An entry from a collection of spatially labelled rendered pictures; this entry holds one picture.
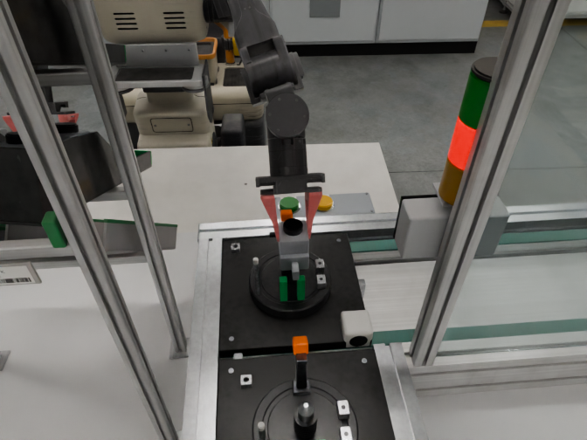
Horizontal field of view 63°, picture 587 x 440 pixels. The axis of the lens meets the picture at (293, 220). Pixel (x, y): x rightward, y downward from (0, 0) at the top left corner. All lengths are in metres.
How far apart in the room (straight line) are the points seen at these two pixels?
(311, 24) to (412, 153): 1.41
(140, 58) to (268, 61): 0.73
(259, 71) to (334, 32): 3.15
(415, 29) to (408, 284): 3.18
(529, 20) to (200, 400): 0.62
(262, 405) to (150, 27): 1.01
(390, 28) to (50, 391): 3.45
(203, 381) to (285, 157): 0.35
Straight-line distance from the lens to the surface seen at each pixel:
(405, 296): 0.91
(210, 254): 0.92
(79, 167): 0.56
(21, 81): 0.37
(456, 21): 4.04
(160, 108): 1.50
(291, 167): 0.70
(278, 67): 0.71
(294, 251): 0.73
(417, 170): 2.76
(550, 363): 0.89
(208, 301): 0.85
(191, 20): 1.35
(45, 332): 1.02
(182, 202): 1.19
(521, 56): 0.45
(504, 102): 0.47
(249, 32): 0.73
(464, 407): 0.89
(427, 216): 0.58
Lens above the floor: 1.62
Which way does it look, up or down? 43 degrees down
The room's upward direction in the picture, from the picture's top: straight up
